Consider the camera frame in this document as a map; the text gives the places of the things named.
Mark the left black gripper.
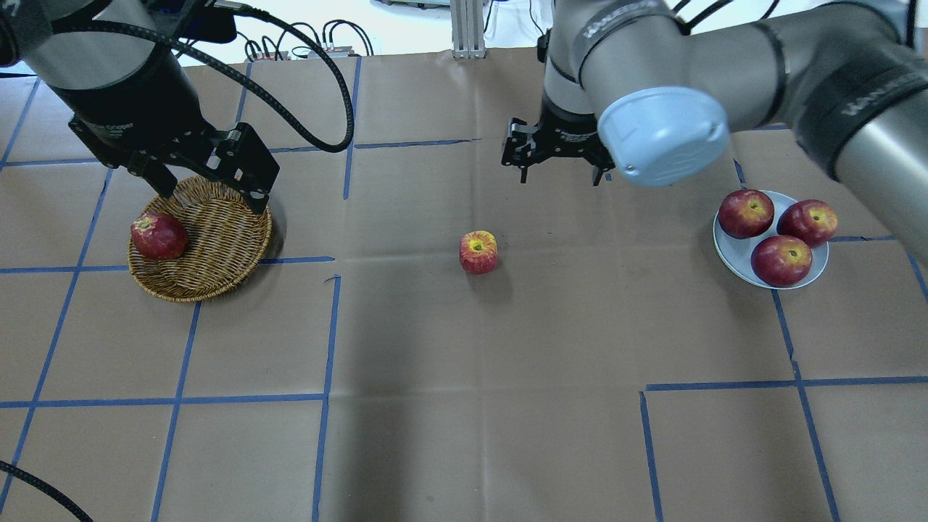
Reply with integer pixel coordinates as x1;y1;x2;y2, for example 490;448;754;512
53;55;280;215

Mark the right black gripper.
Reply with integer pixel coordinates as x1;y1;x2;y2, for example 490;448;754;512
501;98;616;187

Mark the red apple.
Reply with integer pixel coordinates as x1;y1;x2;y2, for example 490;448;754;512
716;189;775;240
750;235;814;288
130;212;190;260
776;199;839;249
460;229;500;275

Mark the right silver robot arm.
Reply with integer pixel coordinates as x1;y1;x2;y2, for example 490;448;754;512
501;1;927;262

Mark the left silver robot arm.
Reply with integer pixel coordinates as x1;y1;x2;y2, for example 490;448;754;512
2;1;279;214

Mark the woven wicker basket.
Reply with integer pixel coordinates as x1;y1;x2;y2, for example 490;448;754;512
127;176;274;302

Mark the orange usb hub lower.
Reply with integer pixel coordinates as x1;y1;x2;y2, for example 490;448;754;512
251;51;291;62

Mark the black braided cable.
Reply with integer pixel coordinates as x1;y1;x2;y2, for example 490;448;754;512
51;6;355;154

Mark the aluminium frame post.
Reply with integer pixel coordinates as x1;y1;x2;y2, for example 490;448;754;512
449;0;486;59

